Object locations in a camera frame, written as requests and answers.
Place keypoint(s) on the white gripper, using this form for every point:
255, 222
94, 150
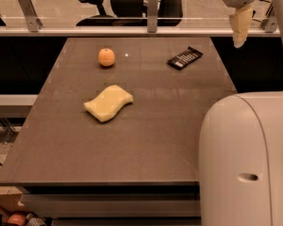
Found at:
240, 20

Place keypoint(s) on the black rxbar chocolate wrapper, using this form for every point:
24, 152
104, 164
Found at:
185, 58

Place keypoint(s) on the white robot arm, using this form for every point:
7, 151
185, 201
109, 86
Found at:
241, 148

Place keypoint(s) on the yellow wavy sponge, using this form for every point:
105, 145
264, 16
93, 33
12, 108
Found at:
108, 103

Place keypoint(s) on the black office chair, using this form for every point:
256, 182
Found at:
133, 13

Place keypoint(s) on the orange fruit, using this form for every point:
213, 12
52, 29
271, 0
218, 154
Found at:
106, 57

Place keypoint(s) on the orange ball under table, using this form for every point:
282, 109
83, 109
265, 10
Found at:
17, 219

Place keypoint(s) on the right metal rail bracket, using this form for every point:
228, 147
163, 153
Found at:
269, 22

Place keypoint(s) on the metal rail bracket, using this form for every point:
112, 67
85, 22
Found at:
152, 16
33, 22
269, 22

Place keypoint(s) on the middle metal rail bracket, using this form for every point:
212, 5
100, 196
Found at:
152, 16

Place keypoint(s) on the horizontal metal rail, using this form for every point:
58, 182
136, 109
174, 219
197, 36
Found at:
116, 31

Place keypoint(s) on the left metal rail bracket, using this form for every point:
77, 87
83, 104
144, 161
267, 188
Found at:
33, 22

